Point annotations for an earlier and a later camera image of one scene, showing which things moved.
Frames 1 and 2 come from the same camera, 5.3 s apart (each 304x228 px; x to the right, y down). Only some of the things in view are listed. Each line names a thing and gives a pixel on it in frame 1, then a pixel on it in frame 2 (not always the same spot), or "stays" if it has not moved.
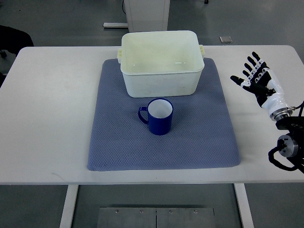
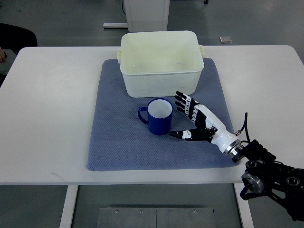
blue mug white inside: x=160 y=112 stays
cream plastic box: x=161 y=63 stays
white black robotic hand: x=258 y=79 → x=208 y=127
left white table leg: x=69 y=206 stays
